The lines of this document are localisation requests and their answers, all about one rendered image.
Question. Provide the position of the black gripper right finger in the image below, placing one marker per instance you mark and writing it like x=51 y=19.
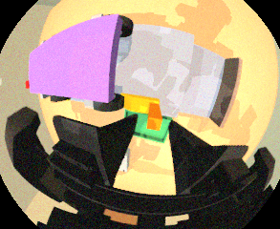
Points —
x=194 y=159

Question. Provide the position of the green tray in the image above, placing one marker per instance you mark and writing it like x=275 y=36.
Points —
x=142 y=124
x=148 y=137

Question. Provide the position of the purple wheeled trolley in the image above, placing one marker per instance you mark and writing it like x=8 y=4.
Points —
x=81 y=62

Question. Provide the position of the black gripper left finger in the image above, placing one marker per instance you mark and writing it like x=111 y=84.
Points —
x=108 y=143

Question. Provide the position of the yellow wheel chock with orange handle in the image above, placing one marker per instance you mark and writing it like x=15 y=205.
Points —
x=147 y=106

